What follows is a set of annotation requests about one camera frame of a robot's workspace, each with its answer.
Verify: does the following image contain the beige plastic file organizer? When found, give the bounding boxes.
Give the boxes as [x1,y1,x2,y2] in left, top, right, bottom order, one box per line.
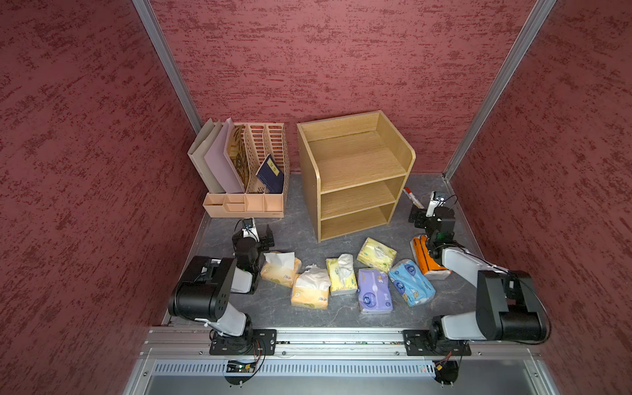
[188,119,291,218]

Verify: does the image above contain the red white marker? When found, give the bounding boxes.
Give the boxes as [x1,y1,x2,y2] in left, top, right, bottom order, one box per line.
[403,187,425,210]

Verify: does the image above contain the dark blue book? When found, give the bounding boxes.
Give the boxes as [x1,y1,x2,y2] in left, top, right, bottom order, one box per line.
[256,155,285,194]

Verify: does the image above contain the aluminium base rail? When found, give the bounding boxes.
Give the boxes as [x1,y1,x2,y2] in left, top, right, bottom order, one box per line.
[140,327,543,360]

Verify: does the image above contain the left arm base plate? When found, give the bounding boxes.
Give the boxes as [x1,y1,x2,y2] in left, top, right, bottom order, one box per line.
[209,329,277,357]

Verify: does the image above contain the blue tissue pack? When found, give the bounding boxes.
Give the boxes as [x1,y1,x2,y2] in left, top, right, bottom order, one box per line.
[388,259,436,307]

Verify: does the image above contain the small green yellow tissue pack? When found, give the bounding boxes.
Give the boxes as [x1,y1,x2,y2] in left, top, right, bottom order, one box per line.
[357,238,397,273]

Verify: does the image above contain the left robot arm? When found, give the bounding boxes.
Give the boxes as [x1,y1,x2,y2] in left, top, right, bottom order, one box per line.
[168,227,274,356]

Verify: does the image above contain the yellow tissue box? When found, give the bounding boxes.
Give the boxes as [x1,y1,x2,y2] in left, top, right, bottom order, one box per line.
[261,251,302,288]
[291,265,331,309]

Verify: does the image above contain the orange white tissue box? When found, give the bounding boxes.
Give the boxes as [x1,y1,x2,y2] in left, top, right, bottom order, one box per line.
[410,235,452,281]

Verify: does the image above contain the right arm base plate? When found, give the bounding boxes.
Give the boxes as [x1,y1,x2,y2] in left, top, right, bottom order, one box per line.
[403,330,472,358]

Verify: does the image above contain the yellow-green tissue pack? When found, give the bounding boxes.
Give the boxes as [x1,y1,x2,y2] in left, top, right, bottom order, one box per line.
[326,253,358,296]

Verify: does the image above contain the purple tissue pack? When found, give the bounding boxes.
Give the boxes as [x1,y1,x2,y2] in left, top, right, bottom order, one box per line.
[357,269,393,314]

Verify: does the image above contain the grey cardboard folder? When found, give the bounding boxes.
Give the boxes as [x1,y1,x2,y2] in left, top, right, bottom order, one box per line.
[187,118,227,194]

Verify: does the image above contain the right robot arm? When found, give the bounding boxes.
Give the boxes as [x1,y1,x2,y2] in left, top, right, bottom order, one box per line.
[408,206,551,352]

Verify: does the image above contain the patterned brown book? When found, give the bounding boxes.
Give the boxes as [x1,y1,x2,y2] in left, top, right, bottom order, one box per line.
[225,125,250,192]

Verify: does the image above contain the wooden three-tier shelf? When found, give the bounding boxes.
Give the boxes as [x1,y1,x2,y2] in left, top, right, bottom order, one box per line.
[297,110,416,242]

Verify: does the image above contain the pink folder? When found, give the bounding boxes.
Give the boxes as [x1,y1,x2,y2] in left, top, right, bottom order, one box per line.
[204,118,244,194]

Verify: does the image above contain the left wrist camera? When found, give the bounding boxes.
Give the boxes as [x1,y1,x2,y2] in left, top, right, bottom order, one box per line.
[242,217,260,242]

